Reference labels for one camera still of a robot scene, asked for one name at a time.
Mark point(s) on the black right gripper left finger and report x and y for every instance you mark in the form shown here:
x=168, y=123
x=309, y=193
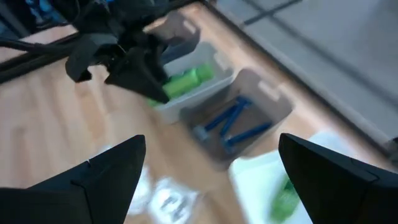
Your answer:
x=77, y=196

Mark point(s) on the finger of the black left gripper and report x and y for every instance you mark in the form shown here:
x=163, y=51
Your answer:
x=141, y=76
x=84, y=57

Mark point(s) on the blue disposable razor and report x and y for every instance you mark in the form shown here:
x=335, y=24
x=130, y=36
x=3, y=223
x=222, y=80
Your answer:
x=248, y=133
x=234, y=118
x=217, y=119

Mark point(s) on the small clear printed bag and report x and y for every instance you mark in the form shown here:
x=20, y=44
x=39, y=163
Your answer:
x=172, y=200

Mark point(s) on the small green bottle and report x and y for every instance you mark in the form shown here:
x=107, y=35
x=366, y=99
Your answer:
x=153, y=102
x=284, y=202
x=182, y=84

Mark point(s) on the clear bag of cotton balls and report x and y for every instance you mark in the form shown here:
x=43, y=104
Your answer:
x=141, y=189

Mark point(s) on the white plastic bin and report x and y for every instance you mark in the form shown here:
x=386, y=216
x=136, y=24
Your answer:
x=255, y=183

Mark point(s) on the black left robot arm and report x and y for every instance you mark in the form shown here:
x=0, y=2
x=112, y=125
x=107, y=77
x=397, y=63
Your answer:
x=93, y=12

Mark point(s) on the dark grey plastic bin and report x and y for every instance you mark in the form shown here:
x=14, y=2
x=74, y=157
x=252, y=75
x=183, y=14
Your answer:
x=270, y=105
x=177, y=28

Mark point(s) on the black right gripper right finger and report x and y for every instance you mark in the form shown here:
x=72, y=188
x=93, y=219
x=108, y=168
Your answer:
x=348, y=193

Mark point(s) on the light translucent plastic bin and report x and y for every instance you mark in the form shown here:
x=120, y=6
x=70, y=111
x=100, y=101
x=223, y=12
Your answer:
x=199, y=56

